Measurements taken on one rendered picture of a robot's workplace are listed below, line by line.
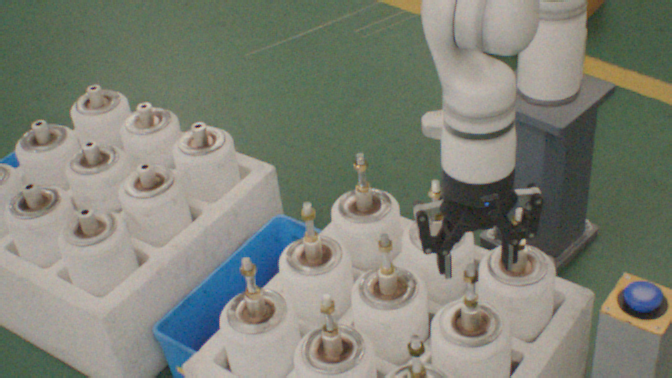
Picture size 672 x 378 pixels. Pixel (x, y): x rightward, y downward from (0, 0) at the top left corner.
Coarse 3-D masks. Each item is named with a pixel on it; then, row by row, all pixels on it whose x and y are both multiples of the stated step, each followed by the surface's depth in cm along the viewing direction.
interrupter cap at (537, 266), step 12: (492, 252) 118; (528, 252) 118; (540, 252) 117; (492, 264) 116; (528, 264) 116; (540, 264) 116; (504, 276) 115; (516, 276) 114; (528, 276) 114; (540, 276) 114
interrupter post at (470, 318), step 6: (462, 306) 107; (462, 312) 108; (468, 312) 107; (474, 312) 107; (462, 318) 108; (468, 318) 107; (474, 318) 107; (462, 324) 109; (468, 324) 108; (474, 324) 108
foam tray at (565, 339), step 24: (264, 288) 127; (576, 288) 122; (432, 312) 121; (576, 312) 119; (216, 336) 121; (552, 336) 116; (576, 336) 121; (192, 360) 118; (216, 360) 119; (528, 360) 113; (552, 360) 115; (576, 360) 125
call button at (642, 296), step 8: (632, 288) 101; (640, 288) 101; (648, 288) 101; (656, 288) 100; (624, 296) 101; (632, 296) 100; (640, 296) 100; (648, 296) 100; (656, 296) 100; (632, 304) 100; (640, 304) 99; (648, 304) 99; (656, 304) 99
